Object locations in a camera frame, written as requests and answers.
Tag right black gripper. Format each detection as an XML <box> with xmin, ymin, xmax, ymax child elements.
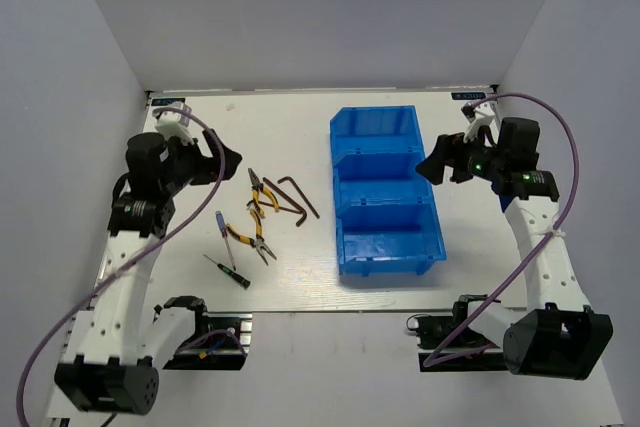
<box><xmin>415</xmin><ymin>126</ymin><xmax>506</xmax><ymax>185</ymax></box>

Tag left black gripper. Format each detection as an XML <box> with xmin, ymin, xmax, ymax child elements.
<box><xmin>160</xmin><ymin>128</ymin><xmax>242</xmax><ymax>195</ymax></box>

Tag yellow-handled pliers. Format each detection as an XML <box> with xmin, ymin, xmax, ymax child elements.
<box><xmin>248</xmin><ymin>168</ymin><xmax>280</xmax><ymax>218</ymax></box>
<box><xmin>225</xmin><ymin>207</ymin><xmax>277</xmax><ymax>265</ymax></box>

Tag small brown hex key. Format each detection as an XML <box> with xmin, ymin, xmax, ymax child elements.
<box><xmin>246</xmin><ymin>199</ymin><xmax>303</xmax><ymax>215</ymax></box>

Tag blue-handled screwdriver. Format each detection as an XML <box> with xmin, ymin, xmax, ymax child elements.
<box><xmin>215</xmin><ymin>211</ymin><xmax>236</xmax><ymax>270</ymax></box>

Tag large brown hex key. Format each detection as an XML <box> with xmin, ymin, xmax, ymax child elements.
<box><xmin>277</xmin><ymin>176</ymin><xmax>320</xmax><ymax>219</ymax></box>

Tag black green-ringed screwdriver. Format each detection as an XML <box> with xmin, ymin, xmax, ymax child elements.
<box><xmin>203</xmin><ymin>254</ymin><xmax>251</xmax><ymax>289</ymax></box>

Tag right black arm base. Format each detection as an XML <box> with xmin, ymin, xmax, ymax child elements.
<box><xmin>406</xmin><ymin>311</ymin><xmax>511</xmax><ymax>374</ymax></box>

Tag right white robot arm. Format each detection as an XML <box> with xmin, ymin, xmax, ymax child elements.
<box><xmin>416</xmin><ymin>117</ymin><xmax>613</xmax><ymax>381</ymax></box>

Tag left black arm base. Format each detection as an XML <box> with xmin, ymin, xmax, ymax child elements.
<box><xmin>164</xmin><ymin>313</ymin><xmax>253</xmax><ymax>372</ymax></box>

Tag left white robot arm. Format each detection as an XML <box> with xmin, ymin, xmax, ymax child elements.
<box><xmin>54</xmin><ymin>132</ymin><xmax>242</xmax><ymax>415</ymax></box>

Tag right dark corner label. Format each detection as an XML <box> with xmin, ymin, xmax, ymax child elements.
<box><xmin>451</xmin><ymin>91</ymin><xmax>486</xmax><ymax>102</ymax></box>

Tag dark corner label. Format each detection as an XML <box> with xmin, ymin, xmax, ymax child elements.
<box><xmin>151</xmin><ymin>97</ymin><xmax>186</xmax><ymax>107</ymax></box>
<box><xmin>451</xmin><ymin>91</ymin><xmax>486</xmax><ymax>102</ymax></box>

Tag blue three-compartment bin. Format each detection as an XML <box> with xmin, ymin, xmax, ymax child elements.
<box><xmin>330</xmin><ymin>105</ymin><xmax>447</xmax><ymax>276</ymax></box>

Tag left dark corner label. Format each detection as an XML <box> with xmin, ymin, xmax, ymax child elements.
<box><xmin>151</xmin><ymin>97</ymin><xmax>186</xmax><ymax>107</ymax></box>

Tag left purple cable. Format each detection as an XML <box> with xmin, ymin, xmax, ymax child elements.
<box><xmin>17</xmin><ymin>107</ymin><xmax>225</xmax><ymax>426</ymax></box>

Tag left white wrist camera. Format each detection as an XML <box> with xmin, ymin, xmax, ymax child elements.
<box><xmin>153</xmin><ymin>102</ymin><xmax>194</xmax><ymax>145</ymax></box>

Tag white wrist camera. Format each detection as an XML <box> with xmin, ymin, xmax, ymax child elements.
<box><xmin>153</xmin><ymin>102</ymin><xmax>194</xmax><ymax>145</ymax></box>
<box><xmin>461</xmin><ymin>101</ymin><xmax>496</xmax><ymax>143</ymax></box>

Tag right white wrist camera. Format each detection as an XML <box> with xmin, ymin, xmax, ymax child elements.
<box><xmin>461</xmin><ymin>101</ymin><xmax>496</xmax><ymax>143</ymax></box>

